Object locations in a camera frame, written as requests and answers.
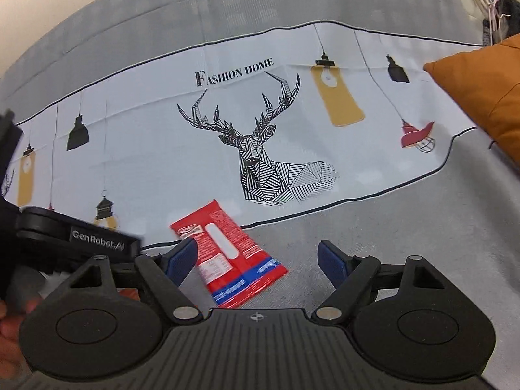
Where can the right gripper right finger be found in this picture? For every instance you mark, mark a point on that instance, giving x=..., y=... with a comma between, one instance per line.
x=352, y=278

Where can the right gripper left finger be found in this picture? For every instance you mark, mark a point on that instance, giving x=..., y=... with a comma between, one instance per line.
x=160, y=283

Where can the red snack packet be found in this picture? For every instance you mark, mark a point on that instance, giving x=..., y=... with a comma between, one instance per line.
x=234, y=268

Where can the person's hand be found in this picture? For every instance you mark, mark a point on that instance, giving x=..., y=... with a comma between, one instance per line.
x=11, y=358

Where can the red square snack box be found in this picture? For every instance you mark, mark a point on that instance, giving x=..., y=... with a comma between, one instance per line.
x=130, y=293

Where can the grey printed sofa cover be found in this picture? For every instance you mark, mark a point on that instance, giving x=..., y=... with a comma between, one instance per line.
x=304, y=119

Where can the orange cushion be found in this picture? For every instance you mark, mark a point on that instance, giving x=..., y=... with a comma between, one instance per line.
x=485, y=84

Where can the clothes pile on sofa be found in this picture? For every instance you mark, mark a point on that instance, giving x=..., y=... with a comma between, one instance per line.
x=495, y=20

